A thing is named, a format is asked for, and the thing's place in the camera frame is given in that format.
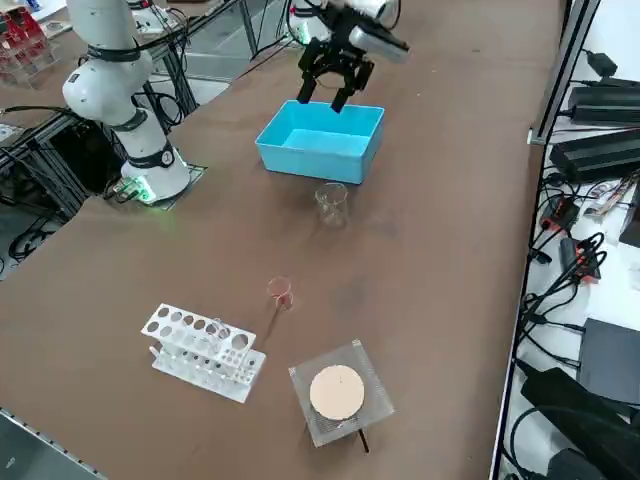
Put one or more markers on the aluminium profile post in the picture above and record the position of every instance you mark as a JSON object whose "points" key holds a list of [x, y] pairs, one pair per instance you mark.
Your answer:
{"points": [[565, 70]]}

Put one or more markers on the black power adapter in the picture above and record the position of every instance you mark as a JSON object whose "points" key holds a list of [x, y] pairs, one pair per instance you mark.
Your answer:
{"points": [[602, 62]]}

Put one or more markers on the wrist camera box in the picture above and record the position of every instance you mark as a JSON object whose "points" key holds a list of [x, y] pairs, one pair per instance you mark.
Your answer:
{"points": [[380, 44]]}

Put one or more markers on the small circuit board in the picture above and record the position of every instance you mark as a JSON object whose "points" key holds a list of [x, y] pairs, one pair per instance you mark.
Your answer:
{"points": [[607, 200]]}

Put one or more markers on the white machine housing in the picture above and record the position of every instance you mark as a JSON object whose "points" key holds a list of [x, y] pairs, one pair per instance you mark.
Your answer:
{"points": [[152, 17]]}

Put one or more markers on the large glass beaker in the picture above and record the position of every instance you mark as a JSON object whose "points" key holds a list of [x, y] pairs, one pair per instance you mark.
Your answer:
{"points": [[330, 200]]}

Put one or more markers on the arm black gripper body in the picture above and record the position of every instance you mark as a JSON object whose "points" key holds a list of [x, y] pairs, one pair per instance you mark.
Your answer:
{"points": [[340, 30]]}

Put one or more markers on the blue plastic bin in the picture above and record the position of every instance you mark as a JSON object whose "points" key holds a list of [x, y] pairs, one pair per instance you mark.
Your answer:
{"points": [[320, 165]]}

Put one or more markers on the clear glass test tube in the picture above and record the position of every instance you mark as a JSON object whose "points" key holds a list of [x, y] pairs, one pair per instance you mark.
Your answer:
{"points": [[218, 334]]}

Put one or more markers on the white test tube rack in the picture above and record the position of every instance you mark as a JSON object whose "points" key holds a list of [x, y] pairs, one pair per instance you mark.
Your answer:
{"points": [[146, 329]]}

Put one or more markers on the black fabric bag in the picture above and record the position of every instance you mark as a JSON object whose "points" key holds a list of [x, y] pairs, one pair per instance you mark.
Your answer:
{"points": [[575, 415]]}

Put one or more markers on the black flat box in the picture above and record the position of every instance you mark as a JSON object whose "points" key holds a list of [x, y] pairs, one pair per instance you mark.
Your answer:
{"points": [[612, 360]]}

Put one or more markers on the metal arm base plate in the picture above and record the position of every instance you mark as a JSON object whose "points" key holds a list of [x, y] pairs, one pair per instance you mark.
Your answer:
{"points": [[196, 172]]}

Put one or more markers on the silver post foot bracket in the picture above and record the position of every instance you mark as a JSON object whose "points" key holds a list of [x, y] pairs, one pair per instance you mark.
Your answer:
{"points": [[537, 137]]}

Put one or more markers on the black power supply brick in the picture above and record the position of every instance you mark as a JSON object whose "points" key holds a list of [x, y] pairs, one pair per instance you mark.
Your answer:
{"points": [[595, 152], [605, 100]]}

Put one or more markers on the small glass beaker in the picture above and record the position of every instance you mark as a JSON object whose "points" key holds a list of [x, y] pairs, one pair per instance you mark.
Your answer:
{"points": [[280, 297]]}

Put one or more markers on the red and black device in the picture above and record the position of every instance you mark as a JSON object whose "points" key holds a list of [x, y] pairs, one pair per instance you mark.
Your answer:
{"points": [[562, 215], [575, 260]]}

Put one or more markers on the clear acrylic rack red items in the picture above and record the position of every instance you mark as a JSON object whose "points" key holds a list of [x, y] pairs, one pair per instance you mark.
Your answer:
{"points": [[25, 50]]}

